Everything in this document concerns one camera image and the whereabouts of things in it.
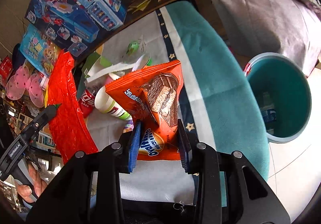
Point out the pink butterfly wings toy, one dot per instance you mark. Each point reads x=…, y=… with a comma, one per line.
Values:
x=23, y=81

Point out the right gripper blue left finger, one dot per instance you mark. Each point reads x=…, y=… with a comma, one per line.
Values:
x=134, y=145

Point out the orange Ovaltine wafer snack bag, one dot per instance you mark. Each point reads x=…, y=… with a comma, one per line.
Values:
x=151, y=96

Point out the teal round trash bin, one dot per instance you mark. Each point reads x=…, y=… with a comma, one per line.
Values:
x=283, y=96

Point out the green cardboard box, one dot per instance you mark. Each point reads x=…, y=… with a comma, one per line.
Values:
x=94, y=63

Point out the green jelly snack wrapper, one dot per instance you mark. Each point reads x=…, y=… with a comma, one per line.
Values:
x=135, y=50

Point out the red cola can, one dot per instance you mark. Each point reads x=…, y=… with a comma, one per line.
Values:
x=86, y=103

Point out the red crinkly plastic bag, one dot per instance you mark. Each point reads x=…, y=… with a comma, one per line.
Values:
x=68, y=129

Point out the purple grey cloth cover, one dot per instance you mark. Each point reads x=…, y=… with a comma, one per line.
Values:
x=287, y=27

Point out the white green paper cup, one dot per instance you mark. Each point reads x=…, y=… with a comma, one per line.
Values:
x=107, y=105

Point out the paw patrol toy package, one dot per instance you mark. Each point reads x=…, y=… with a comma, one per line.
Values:
x=39, y=50

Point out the blue toy set box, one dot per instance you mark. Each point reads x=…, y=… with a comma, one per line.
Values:
x=78, y=26

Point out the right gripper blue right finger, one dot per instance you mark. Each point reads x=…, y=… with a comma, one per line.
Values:
x=185, y=149

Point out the red label tag on bin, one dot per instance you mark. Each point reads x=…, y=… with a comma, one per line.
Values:
x=247, y=69

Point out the teal white star blanket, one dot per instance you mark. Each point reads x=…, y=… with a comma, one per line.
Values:
x=217, y=104

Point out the person's left hand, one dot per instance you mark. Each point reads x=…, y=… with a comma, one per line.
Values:
x=38, y=184

